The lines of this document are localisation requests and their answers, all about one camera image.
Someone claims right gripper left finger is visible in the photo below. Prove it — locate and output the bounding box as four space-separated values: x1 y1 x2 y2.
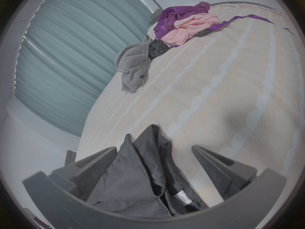
49 146 118 201

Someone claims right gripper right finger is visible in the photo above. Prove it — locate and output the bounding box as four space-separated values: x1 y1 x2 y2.
191 145 258 199

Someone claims black T-shirt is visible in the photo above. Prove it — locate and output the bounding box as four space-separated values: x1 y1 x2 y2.
87 124 210 218

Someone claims bed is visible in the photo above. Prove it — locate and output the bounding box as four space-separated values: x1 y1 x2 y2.
77 0 304 209

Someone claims black chest of drawers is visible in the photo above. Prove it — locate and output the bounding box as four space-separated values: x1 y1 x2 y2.
64 150 77 165

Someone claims blue-green curtain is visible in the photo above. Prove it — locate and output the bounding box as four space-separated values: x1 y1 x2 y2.
24 0 158 95
14 39 100 138

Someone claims grey garment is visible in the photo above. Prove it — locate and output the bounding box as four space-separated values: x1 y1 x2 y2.
114 35 153 93

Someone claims small black garment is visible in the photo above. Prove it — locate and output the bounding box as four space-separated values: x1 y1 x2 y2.
148 39 172 59

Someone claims pink garment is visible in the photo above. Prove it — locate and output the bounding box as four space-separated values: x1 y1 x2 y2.
161 13 222 46

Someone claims white printed pillow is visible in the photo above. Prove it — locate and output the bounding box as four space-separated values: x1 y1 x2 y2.
146 24 158 39

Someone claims purple garment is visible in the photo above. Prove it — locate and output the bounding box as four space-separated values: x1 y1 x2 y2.
154 1 277 48

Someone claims grey bedside table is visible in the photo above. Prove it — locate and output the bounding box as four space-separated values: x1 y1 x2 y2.
151 9 164 21

